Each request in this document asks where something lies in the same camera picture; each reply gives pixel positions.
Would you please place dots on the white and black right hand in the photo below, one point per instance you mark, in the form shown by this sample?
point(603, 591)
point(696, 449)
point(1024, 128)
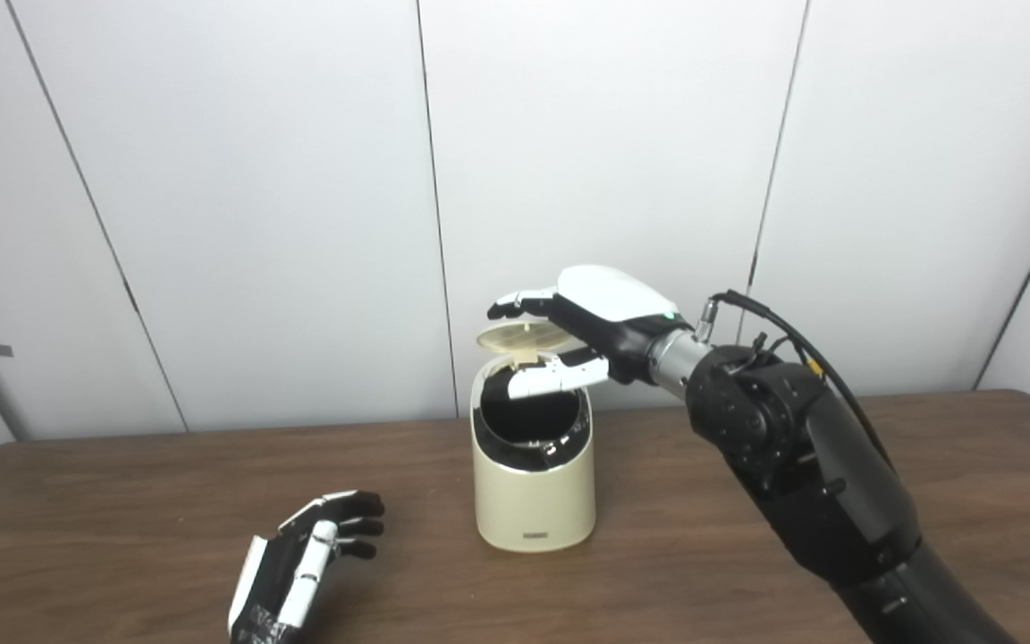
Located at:
point(613, 304)

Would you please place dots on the cream-colored bin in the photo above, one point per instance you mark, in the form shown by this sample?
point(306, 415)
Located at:
point(533, 505)

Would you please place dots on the round cream bin lid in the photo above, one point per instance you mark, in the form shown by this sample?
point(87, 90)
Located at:
point(519, 338)

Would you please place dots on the white and black left hand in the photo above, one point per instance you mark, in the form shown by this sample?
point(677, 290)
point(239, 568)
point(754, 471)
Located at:
point(274, 581)

